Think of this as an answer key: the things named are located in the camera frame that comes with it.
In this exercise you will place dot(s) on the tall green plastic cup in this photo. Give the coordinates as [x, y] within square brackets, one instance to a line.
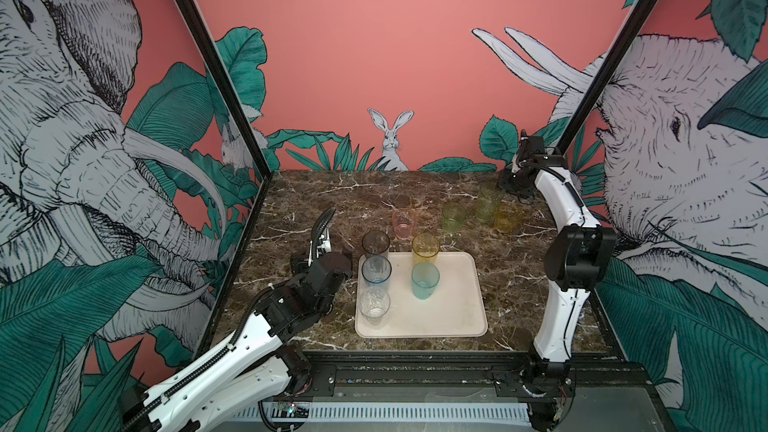
[487, 203]

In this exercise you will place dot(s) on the yellow plastic cup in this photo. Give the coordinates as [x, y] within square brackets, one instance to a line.
[508, 217]

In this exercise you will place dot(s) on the teal frosted plastic cup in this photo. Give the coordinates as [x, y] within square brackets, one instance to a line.
[425, 277]

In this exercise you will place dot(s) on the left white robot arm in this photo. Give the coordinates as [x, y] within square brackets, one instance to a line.
[255, 362]

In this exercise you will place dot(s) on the right black frame post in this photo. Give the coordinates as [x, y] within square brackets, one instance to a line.
[633, 23]

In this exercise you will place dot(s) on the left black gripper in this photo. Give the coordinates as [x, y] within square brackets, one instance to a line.
[299, 269]

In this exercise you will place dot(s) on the blue plastic cup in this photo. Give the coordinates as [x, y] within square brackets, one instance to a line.
[376, 271]

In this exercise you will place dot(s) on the left black frame post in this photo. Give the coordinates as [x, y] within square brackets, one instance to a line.
[212, 60]

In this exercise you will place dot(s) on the clear plastic cup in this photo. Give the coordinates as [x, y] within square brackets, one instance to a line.
[374, 303]

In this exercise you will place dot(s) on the orange plastic cup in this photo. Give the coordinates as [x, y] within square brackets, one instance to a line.
[425, 248]

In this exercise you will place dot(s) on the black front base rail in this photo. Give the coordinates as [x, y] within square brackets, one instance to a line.
[508, 374]

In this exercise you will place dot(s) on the beige plastic tray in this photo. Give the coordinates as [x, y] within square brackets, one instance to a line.
[455, 308]

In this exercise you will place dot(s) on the short green plastic cup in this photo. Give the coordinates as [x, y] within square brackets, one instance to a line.
[453, 217]

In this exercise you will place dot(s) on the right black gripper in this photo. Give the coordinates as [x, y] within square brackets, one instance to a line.
[505, 181]

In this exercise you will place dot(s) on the black frame post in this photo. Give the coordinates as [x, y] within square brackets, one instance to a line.
[212, 60]
[633, 23]

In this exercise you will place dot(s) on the pink plastic cup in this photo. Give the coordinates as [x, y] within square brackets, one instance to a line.
[404, 223]

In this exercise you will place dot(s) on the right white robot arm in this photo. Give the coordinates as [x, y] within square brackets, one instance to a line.
[577, 259]

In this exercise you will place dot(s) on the white vented strip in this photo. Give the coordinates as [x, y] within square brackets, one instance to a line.
[331, 412]

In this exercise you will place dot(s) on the dark grey plastic cup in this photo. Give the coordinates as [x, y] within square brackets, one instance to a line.
[375, 243]

